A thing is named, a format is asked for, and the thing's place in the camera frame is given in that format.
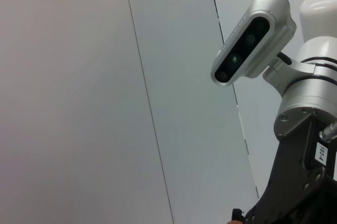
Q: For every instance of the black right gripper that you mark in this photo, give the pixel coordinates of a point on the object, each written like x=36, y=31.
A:
x=297, y=160

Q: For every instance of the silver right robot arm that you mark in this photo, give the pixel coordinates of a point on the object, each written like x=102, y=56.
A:
x=313, y=76

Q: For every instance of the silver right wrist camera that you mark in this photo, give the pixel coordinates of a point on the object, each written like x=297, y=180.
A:
x=243, y=47

